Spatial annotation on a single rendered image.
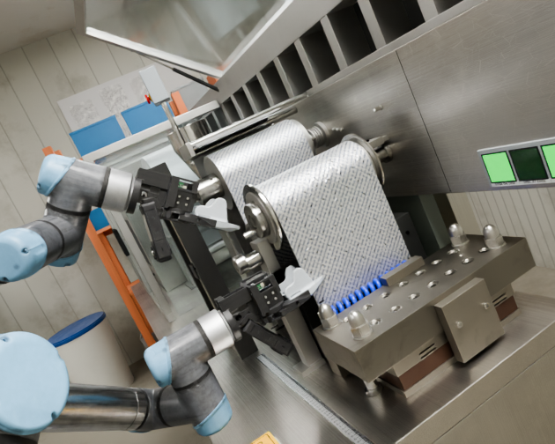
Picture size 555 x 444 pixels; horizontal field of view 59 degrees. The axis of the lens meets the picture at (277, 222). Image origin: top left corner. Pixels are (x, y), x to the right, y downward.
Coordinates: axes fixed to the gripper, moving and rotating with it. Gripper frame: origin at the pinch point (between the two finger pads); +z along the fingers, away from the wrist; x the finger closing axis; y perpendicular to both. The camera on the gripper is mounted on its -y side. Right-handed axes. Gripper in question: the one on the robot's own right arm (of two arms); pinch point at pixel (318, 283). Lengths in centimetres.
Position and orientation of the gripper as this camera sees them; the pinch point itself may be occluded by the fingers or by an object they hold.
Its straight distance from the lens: 98.7
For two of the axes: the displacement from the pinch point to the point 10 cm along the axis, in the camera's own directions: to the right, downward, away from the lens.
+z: 8.4, -4.5, 3.1
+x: -3.5, -0.2, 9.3
